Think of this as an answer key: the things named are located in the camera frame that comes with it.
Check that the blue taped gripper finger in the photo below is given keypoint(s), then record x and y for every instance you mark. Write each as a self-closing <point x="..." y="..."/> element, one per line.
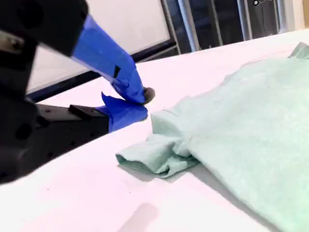
<point x="103" y="53"/>
<point x="125" y="113"/>

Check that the pale green T-shirt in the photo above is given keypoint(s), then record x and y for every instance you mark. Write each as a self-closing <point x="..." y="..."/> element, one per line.
<point x="241" y="120"/>

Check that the metal framed glass partition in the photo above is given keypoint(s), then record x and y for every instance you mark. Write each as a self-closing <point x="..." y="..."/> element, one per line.
<point x="193" y="24"/>

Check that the white panel dark frame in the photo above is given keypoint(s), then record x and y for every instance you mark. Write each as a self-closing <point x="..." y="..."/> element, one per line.
<point x="132" y="24"/>

